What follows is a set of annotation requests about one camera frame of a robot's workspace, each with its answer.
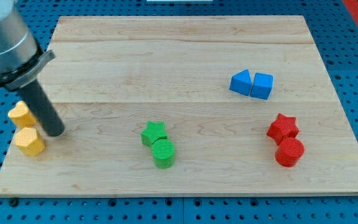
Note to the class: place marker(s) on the wooden board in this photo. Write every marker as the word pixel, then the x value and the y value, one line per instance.
pixel 113 74

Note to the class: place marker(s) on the blue triangle block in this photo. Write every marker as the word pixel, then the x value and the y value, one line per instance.
pixel 241 83

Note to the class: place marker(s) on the yellow heart block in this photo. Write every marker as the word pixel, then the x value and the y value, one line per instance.
pixel 22 116

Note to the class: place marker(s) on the blue cube block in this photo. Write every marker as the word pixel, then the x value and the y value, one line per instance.
pixel 262 87

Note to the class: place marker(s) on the yellow hexagon block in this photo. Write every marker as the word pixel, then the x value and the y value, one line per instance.
pixel 29 141

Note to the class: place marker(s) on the green cylinder block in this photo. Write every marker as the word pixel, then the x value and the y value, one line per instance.
pixel 163 151

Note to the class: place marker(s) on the green star block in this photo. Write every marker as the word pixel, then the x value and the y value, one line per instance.
pixel 153 132

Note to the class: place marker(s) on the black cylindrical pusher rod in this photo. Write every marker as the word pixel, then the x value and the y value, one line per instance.
pixel 41 107

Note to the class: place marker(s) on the red star block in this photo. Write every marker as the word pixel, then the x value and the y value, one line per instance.
pixel 283 127

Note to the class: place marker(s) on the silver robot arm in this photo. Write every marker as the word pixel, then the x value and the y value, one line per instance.
pixel 21 60

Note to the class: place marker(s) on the red cylinder block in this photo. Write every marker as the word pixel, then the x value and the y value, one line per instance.
pixel 289 152

